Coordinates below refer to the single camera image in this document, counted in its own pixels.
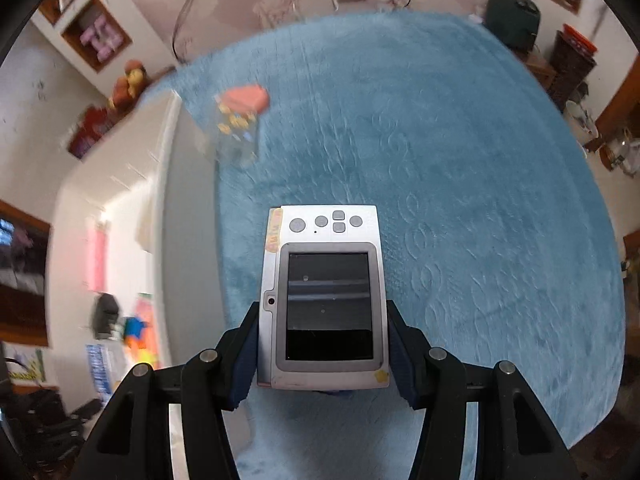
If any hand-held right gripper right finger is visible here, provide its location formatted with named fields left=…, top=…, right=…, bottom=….
left=385, top=300, right=573, bottom=480

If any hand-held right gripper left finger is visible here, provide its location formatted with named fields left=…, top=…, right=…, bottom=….
left=70, top=300, right=261, bottom=480

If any white digital camera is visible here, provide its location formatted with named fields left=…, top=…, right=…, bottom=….
left=256, top=204, right=392, bottom=391

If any colourful puzzle cube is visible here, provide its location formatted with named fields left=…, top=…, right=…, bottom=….
left=122, top=300, right=161, bottom=367

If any white plastic tray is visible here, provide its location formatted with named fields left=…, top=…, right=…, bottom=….
left=44, top=89, right=253, bottom=480

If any pink tube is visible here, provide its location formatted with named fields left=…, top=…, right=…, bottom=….
left=87, top=230, right=109, bottom=293

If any blue fleece blanket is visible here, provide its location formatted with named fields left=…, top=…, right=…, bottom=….
left=145, top=10, right=628, bottom=480

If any clear bottle with pink cap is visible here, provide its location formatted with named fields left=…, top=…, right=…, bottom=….
left=202, top=85, right=271, bottom=168

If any red gift box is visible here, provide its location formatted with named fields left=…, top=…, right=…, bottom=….
left=67, top=105, right=118, bottom=158

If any stuffed toy figure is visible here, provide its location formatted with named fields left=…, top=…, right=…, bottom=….
left=107, top=59, right=151, bottom=110

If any dark wicker basket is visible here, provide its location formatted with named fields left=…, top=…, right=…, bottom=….
left=549, top=35, right=598, bottom=98

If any pink dumbbell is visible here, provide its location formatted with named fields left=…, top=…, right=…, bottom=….
left=81, top=16, right=108, bottom=46
left=97, top=30, right=126, bottom=60

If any red lidded container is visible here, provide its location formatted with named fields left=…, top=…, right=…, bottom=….
left=562, top=22, right=598, bottom=54

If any wooden door frame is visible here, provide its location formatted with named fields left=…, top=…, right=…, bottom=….
left=0, top=200, right=52, bottom=347

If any black television cable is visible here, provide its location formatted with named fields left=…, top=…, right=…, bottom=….
left=171, top=0, right=201, bottom=63

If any white wall shelf unit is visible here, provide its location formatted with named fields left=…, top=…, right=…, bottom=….
left=30, top=0, right=176, bottom=106

